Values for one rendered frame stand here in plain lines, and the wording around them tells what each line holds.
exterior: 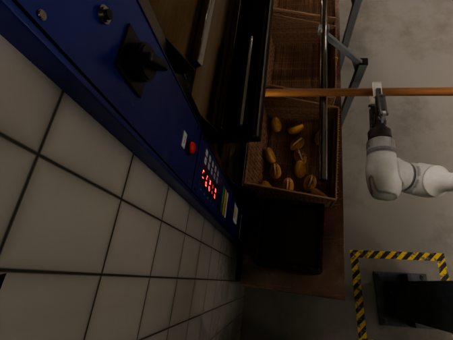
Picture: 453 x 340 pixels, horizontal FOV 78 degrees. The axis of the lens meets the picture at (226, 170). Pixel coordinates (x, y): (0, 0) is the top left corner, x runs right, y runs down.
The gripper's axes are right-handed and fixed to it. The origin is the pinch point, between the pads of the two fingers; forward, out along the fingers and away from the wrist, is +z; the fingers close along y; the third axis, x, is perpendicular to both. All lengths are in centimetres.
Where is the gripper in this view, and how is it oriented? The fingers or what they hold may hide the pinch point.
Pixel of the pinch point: (375, 92)
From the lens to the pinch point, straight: 123.5
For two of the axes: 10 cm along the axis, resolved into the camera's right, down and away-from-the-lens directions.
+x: 9.8, 0.5, -2.0
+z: 1.2, -9.3, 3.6
